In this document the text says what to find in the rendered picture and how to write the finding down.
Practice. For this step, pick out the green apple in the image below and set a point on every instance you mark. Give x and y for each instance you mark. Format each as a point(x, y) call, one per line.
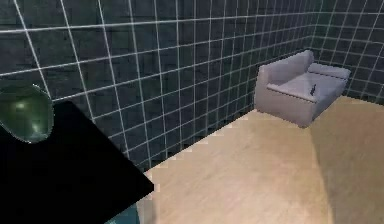
point(26, 113)

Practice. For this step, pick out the grey sofa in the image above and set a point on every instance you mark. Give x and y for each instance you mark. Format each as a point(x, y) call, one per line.
point(293, 96)

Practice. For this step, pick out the small black remote control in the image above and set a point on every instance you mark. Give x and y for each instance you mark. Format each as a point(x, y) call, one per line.
point(313, 89)

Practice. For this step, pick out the black table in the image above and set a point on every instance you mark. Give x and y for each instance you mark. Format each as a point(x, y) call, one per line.
point(66, 173)

